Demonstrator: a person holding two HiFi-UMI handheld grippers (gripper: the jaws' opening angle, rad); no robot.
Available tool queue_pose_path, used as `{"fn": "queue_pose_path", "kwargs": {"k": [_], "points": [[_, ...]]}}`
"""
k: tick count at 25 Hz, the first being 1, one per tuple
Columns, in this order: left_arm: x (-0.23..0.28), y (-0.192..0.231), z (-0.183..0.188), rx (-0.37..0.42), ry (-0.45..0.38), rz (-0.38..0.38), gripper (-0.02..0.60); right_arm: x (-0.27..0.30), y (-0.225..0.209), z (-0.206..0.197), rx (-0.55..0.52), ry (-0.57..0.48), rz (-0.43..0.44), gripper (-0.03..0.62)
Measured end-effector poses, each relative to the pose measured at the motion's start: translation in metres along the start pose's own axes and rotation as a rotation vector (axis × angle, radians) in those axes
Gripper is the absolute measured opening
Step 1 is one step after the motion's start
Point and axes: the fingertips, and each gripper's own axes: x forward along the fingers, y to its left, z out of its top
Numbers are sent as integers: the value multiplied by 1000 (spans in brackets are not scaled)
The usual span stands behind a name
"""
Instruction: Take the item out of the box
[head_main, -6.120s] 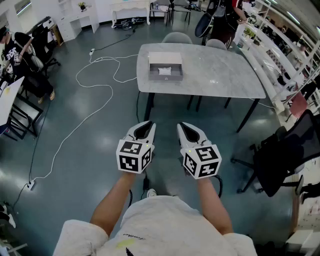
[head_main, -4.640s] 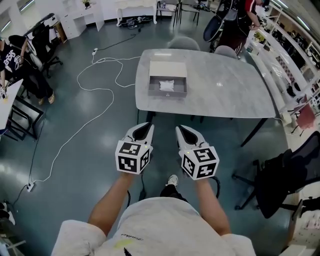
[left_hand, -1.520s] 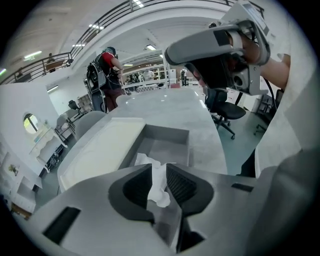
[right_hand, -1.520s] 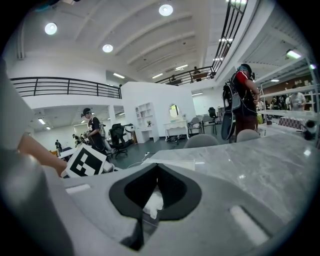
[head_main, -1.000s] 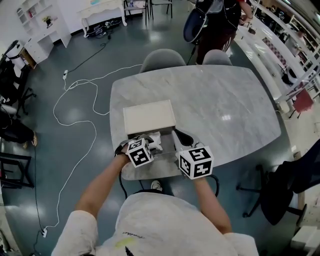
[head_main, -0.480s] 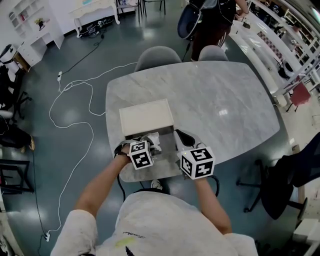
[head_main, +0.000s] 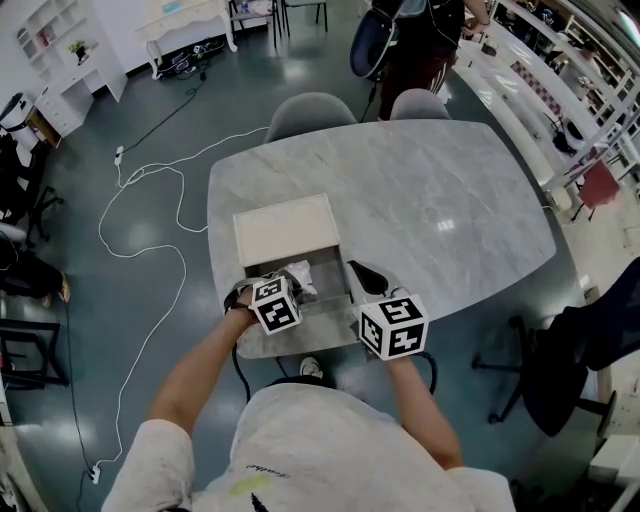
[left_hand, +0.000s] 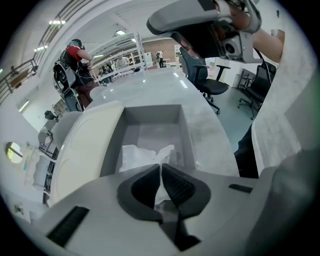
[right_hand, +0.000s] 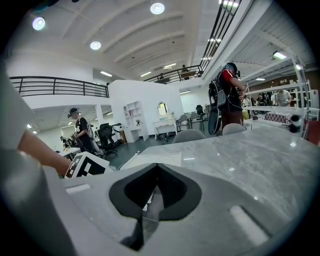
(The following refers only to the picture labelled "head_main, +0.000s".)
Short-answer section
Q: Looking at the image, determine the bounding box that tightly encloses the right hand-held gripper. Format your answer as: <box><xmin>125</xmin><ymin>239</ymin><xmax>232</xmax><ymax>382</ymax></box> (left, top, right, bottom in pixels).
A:
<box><xmin>345</xmin><ymin>259</ymin><xmax>430</xmax><ymax>362</ymax></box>

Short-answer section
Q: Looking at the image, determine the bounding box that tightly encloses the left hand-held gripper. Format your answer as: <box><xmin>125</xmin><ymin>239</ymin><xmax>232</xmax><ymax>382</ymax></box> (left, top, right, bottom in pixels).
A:
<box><xmin>227</xmin><ymin>269</ymin><xmax>306</xmax><ymax>335</ymax></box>

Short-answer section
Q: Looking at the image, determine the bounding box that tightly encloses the white packet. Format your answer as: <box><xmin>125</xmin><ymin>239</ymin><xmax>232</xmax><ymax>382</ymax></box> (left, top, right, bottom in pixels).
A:
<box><xmin>284</xmin><ymin>259</ymin><xmax>320</xmax><ymax>297</ymax></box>

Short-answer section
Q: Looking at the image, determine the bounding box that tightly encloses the grey cardboard box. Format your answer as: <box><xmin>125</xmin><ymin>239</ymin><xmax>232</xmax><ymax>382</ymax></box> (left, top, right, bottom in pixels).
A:
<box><xmin>232</xmin><ymin>193</ymin><xmax>352</xmax><ymax>321</ymax></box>

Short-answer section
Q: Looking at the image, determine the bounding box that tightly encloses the person's left forearm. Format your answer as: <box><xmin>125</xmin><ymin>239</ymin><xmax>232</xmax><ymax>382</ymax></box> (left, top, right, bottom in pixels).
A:
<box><xmin>147</xmin><ymin>304</ymin><xmax>264</xmax><ymax>436</ymax></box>

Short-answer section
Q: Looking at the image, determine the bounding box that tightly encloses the person's right forearm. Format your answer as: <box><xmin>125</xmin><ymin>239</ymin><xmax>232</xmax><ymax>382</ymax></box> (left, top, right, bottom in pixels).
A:
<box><xmin>387</xmin><ymin>352</ymin><xmax>464</xmax><ymax>471</ymax></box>

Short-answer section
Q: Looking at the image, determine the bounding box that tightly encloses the grey marble table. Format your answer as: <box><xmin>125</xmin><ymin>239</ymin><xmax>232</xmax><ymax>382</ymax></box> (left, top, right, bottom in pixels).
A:
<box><xmin>206</xmin><ymin>118</ymin><xmax>559</xmax><ymax>361</ymax></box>

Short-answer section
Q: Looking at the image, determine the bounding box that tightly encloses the person's white shirt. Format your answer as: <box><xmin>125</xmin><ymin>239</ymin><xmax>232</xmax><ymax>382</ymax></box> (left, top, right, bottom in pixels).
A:
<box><xmin>101</xmin><ymin>384</ymin><xmax>516</xmax><ymax>512</ymax></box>

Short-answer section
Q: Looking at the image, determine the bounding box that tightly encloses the grey upholstered chair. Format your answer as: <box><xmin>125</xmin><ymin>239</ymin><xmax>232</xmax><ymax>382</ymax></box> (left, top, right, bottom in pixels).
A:
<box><xmin>263</xmin><ymin>92</ymin><xmax>359</xmax><ymax>145</ymax></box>
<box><xmin>389</xmin><ymin>88</ymin><xmax>451</xmax><ymax>121</ymax></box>

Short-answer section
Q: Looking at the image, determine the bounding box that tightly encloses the black mesh office chair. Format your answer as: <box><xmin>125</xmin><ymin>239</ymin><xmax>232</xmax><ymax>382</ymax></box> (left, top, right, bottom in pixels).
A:
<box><xmin>472</xmin><ymin>257</ymin><xmax>640</xmax><ymax>439</ymax></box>

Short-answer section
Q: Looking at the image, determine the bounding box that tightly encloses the dark round bag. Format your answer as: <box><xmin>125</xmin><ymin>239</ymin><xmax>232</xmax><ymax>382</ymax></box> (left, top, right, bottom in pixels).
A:
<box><xmin>349</xmin><ymin>0</ymin><xmax>401</xmax><ymax>81</ymax></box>

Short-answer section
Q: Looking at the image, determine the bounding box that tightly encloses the pink chair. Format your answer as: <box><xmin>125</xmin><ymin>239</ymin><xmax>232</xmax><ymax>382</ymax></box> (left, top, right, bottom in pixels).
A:
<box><xmin>569</xmin><ymin>159</ymin><xmax>621</xmax><ymax>221</ymax></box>

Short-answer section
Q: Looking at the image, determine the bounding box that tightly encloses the checkered mat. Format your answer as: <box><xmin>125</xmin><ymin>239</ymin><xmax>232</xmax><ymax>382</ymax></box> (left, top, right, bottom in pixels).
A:
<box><xmin>509</xmin><ymin>59</ymin><xmax>566</xmax><ymax>116</ymax></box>

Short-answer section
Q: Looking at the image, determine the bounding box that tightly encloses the white shelf rack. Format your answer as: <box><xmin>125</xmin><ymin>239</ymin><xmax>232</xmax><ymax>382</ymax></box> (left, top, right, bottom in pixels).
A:
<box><xmin>449</xmin><ymin>0</ymin><xmax>640</xmax><ymax>201</ymax></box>

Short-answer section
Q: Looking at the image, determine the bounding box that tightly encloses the dark dining chair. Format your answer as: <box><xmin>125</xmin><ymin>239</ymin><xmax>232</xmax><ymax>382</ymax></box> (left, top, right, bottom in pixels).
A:
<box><xmin>229</xmin><ymin>0</ymin><xmax>281</xmax><ymax>46</ymax></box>
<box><xmin>279</xmin><ymin>0</ymin><xmax>329</xmax><ymax>34</ymax></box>

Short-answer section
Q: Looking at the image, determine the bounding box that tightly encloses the white console table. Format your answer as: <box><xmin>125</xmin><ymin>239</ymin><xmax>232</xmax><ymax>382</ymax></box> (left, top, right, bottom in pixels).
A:
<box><xmin>134</xmin><ymin>0</ymin><xmax>239</xmax><ymax>81</ymax></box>

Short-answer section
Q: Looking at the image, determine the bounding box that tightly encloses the white plastic bin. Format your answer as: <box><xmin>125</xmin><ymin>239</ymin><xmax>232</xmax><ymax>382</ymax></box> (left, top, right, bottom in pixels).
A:
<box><xmin>589</xmin><ymin>434</ymin><xmax>640</xmax><ymax>512</ymax></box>

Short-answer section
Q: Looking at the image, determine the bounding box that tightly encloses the white desk with shelves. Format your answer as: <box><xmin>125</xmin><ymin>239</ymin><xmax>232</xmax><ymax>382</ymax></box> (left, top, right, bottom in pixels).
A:
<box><xmin>14</xmin><ymin>0</ymin><xmax>129</xmax><ymax>139</ymax></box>

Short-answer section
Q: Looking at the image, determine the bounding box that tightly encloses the white round appliance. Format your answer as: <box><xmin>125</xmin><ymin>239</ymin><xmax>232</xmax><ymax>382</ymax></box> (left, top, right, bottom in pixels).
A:
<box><xmin>0</xmin><ymin>92</ymin><xmax>36</xmax><ymax>149</ymax></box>

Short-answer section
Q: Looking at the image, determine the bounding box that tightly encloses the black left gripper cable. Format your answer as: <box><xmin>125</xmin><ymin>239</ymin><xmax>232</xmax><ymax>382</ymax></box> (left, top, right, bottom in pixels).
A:
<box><xmin>230</xmin><ymin>344</ymin><xmax>252</xmax><ymax>404</ymax></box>

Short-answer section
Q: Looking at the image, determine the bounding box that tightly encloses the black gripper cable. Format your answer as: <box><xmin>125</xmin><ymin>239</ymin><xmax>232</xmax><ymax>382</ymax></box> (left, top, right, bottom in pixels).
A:
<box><xmin>230</xmin><ymin>344</ymin><xmax>252</xmax><ymax>404</ymax></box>
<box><xmin>417</xmin><ymin>349</ymin><xmax>440</xmax><ymax>394</ymax></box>

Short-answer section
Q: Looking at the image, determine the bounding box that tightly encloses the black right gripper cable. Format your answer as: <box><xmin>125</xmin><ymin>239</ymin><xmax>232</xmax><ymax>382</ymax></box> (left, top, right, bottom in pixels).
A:
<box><xmin>417</xmin><ymin>349</ymin><xmax>440</xmax><ymax>394</ymax></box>

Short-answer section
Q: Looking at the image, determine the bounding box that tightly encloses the long white cable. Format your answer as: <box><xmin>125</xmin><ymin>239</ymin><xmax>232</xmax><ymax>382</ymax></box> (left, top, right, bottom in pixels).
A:
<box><xmin>92</xmin><ymin>127</ymin><xmax>271</xmax><ymax>474</ymax></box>

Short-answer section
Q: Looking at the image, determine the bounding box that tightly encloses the black floor cable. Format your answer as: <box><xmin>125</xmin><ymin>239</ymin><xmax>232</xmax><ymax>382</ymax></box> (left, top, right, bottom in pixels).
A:
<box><xmin>122</xmin><ymin>72</ymin><xmax>209</xmax><ymax>154</ymax></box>

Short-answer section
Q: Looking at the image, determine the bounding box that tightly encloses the thin black cable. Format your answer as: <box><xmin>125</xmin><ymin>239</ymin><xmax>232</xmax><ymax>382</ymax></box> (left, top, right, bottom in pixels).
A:
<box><xmin>63</xmin><ymin>299</ymin><xmax>97</xmax><ymax>512</ymax></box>

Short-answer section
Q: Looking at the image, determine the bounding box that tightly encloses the pile of cables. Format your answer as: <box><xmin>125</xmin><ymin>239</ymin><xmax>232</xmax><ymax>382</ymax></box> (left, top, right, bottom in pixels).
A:
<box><xmin>157</xmin><ymin>42</ymin><xmax>226</xmax><ymax>81</ymax></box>

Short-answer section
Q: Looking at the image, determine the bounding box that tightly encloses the black metal frame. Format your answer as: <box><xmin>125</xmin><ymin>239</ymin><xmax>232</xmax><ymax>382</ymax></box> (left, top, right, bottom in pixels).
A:
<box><xmin>0</xmin><ymin>319</ymin><xmax>70</xmax><ymax>389</ymax></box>

